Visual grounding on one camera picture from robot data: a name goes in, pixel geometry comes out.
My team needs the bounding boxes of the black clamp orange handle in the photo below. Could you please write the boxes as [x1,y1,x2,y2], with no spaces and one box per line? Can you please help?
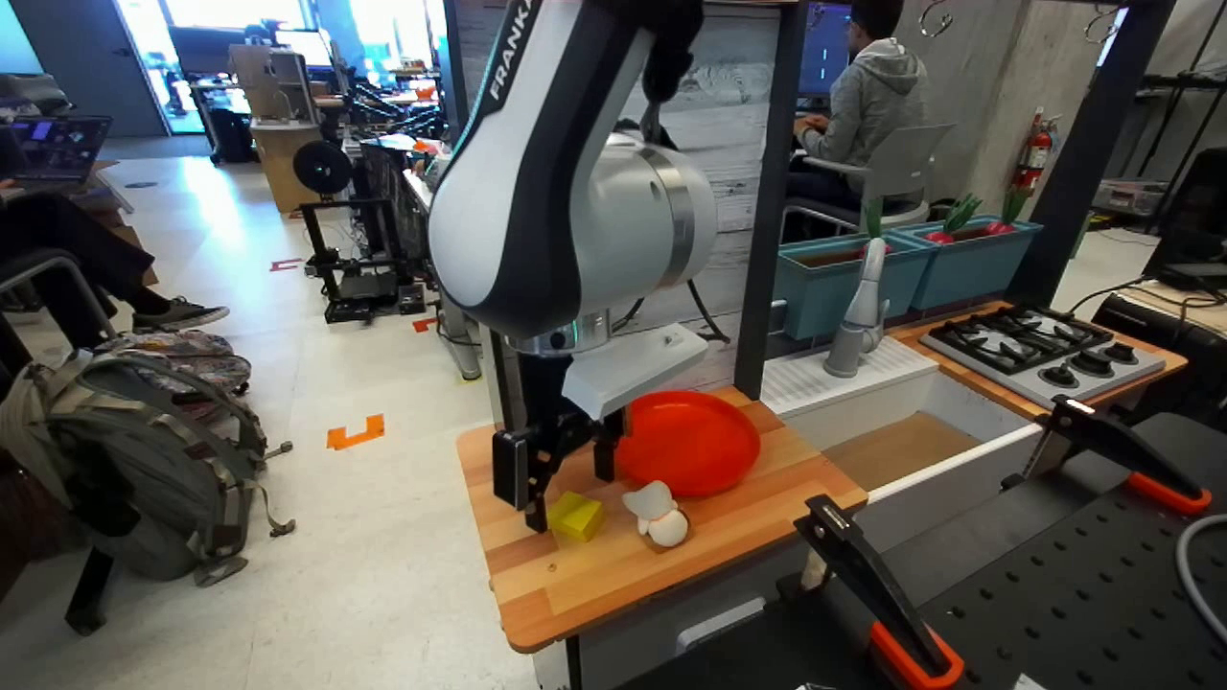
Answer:
[795,496,970,690]
[1019,396,1221,520]

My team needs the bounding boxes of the white mesh office chair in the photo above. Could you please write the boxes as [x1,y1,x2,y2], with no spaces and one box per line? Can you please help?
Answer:
[777,119,960,246]

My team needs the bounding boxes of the dark frame post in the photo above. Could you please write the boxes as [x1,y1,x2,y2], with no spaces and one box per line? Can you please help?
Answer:
[1009,0,1181,311]
[734,0,814,403]

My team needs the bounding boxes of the orange round plate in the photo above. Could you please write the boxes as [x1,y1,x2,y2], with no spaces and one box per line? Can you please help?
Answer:
[612,387,768,501]

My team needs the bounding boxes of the grey toy stove top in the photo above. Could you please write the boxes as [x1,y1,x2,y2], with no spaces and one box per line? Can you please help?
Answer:
[929,303,1171,396]

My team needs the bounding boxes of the blue planter box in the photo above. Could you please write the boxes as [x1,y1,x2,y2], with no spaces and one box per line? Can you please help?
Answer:
[776,225,934,347]
[892,219,1047,320]

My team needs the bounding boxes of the white toy sink basin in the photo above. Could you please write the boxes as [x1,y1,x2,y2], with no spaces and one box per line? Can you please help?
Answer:
[759,335,1047,513]

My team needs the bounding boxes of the yellow block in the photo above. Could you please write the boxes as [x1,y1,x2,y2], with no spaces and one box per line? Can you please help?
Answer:
[545,492,610,545]

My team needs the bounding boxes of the wooden stove counter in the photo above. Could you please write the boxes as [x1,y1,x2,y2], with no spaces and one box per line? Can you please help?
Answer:
[888,297,1194,426]

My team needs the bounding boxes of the wooden butcher block counter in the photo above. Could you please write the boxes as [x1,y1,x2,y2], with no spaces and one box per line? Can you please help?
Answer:
[458,384,871,656]

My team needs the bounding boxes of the grey toy faucet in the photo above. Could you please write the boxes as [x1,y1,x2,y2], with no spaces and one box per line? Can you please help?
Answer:
[821,230,892,384]

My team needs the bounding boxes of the person in grey hoodie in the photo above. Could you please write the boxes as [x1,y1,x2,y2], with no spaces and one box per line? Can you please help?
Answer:
[795,0,932,214]

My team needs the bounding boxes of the seated person dark trousers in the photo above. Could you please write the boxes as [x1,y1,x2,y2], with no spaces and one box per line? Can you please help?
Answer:
[0,169,233,358]

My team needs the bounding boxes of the grey cable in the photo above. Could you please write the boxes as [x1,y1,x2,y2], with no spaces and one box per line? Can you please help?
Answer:
[1175,510,1227,614]

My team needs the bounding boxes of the open laptop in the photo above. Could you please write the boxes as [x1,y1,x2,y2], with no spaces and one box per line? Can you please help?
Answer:
[0,111,116,186]

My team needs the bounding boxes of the black equipment stand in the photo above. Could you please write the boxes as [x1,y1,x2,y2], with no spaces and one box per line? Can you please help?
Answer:
[292,132,435,327]

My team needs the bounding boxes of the red fire extinguisher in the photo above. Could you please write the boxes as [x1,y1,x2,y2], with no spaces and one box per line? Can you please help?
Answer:
[1009,109,1062,203]

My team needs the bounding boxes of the black stove grate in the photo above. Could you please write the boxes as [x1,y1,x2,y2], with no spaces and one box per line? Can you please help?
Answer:
[934,303,1120,381]

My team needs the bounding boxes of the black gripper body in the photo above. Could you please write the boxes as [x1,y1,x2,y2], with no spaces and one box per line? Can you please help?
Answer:
[490,335,605,444]

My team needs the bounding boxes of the grey backpack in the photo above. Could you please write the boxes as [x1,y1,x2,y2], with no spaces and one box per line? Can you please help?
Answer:
[0,327,301,637]

